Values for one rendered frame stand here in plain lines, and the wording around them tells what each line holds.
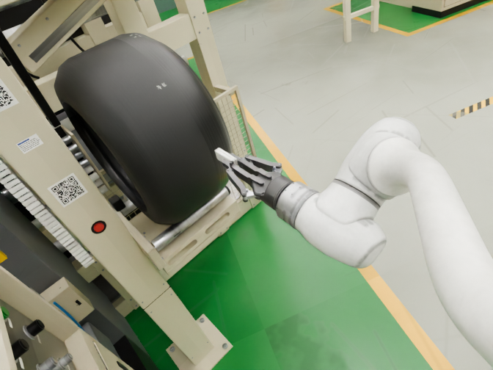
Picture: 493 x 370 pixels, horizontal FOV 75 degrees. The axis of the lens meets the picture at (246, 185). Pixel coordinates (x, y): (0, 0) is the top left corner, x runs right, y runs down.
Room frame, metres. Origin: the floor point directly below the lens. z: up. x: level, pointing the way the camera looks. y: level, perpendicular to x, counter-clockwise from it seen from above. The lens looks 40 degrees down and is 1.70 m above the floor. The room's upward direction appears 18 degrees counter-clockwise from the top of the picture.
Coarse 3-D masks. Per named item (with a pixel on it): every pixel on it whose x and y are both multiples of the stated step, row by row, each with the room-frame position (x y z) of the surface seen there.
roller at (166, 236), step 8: (224, 192) 0.92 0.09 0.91; (208, 200) 0.89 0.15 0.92; (216, 200) 0.90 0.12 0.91; (200, 208) 0.87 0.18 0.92; (208, 208) 0.87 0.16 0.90; (192, 216) 0.85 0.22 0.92; (200, 216) 0.85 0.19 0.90; (176, 224) 0.83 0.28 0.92; (184, 224) 0.82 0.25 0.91; (192, 224) 0.84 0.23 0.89; (168, 232) 0.80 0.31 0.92; (176, 232) 0.80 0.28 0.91; (152, 240) 0.79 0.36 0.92; (160, 240) 0.78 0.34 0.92; (168, 240) 0.78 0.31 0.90; (160, 248) 0.76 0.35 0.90
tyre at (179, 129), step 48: (96, 48) 0.98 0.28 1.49; (144, 48) 0.93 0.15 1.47; (96, 96) 0.80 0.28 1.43; (144, 96) 0.80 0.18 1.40; (192, 96) 0.82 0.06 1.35; (96, 144) 1.15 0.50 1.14; (144, 144) 0.72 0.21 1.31; (192, 144) 0.75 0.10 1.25; (144, 192) 0.71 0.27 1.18; (192, 192) 0.73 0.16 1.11
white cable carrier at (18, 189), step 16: (0, 160) 0.74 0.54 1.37; (0, 176) 0.73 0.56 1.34; (16, 176) 0.76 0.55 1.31; (16, 192) 0.73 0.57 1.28; (32, 192) 0.77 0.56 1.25; (32, 208) 0.73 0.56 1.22; (48, 208) 0.76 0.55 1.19; (48, 224) 0.74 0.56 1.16; (64, 240) 0.73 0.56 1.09; (80, 256) 0.73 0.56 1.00
